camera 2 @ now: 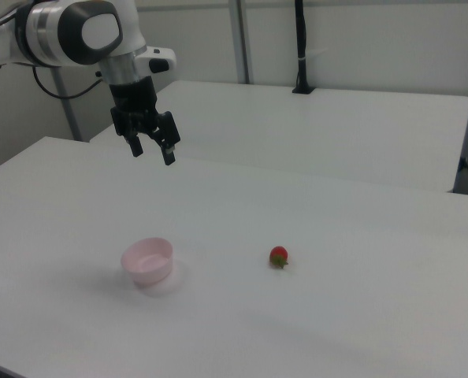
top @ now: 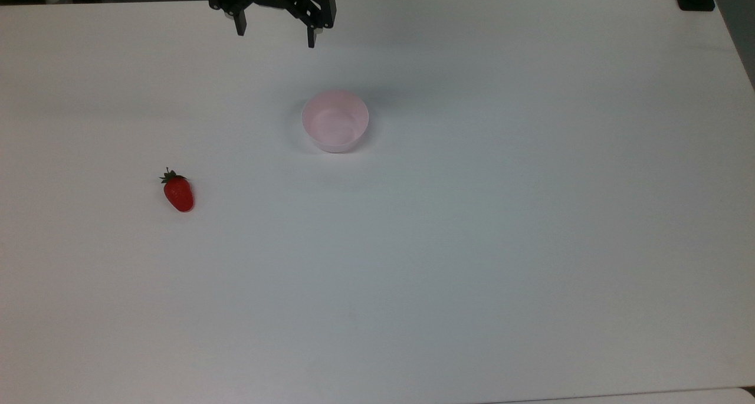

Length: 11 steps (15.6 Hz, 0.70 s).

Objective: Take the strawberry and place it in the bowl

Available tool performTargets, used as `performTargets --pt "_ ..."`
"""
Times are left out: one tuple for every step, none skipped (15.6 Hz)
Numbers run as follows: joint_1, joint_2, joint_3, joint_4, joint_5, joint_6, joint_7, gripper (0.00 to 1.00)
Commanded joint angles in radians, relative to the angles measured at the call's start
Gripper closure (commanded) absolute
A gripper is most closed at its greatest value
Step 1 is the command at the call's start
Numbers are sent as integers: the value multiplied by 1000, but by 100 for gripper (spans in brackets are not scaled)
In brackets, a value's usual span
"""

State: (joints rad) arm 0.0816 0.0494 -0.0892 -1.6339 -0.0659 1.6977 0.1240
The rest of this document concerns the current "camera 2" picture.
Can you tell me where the pink plastic bowl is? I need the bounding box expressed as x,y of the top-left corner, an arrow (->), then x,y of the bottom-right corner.
120,236 -> 175,288

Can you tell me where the grey partition post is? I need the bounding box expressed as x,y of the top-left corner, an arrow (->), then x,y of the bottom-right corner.
228,0 -> 255,85
51,65 -> 82,143

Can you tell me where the black cable on robot arm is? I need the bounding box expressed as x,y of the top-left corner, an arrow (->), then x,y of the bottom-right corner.
32,65 -> 104,100

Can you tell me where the white side table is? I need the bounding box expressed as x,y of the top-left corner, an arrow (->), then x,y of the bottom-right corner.
88,80 -> 468,195

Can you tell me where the red strawberry with green leaves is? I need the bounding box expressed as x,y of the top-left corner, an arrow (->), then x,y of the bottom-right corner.
268,245 -> 290,271

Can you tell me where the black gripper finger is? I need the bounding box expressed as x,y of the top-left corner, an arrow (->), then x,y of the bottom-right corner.
124,132 -> 145,158
150,111 -> 181,167

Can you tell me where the black camera pole with base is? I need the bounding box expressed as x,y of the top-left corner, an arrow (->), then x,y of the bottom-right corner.
291,0 -> 318,96

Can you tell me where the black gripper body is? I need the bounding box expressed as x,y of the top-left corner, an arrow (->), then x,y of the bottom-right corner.
108,76 -> 169,139

